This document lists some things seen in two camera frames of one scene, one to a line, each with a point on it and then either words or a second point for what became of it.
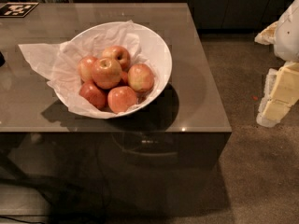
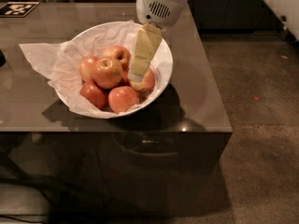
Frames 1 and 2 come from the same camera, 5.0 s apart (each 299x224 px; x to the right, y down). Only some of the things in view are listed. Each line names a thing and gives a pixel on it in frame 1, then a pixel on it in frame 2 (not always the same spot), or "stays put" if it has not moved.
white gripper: (289, 35) → (159, 11)
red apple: (141, 77) stays put
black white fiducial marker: (17, 9) stays put
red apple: (106, 73) stays put
